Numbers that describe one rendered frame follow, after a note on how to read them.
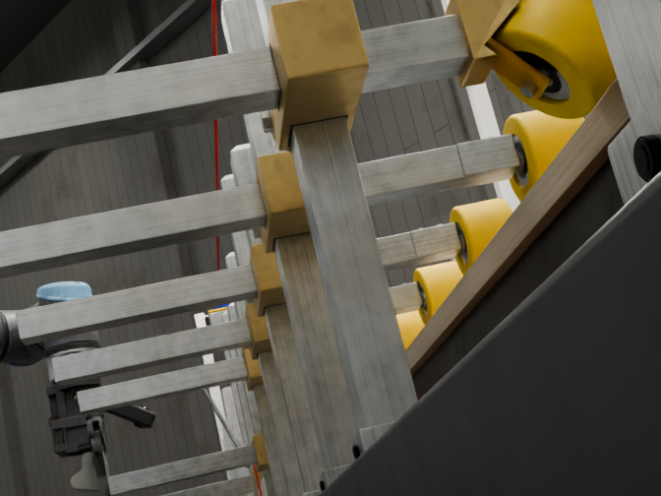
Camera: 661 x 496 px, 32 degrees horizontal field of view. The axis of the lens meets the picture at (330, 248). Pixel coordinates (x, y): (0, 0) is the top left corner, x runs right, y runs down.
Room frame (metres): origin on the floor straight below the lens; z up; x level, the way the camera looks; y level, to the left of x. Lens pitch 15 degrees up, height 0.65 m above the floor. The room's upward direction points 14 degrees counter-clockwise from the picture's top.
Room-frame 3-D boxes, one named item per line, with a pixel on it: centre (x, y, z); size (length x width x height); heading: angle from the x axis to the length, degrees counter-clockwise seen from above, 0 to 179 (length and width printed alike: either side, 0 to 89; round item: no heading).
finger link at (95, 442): (1.84, 0.44, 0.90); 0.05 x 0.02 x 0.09; 9
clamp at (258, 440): (1.92, 0.18, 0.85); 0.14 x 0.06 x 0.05; 9
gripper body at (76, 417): (1.86, 0.47, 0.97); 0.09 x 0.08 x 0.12; 99
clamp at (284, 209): (0.93, 0.03, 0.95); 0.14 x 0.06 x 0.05; 9
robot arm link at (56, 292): (1.86, 0.46, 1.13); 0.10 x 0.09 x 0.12; 49
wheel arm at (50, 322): (1.16, 0.08, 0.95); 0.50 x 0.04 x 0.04; 99
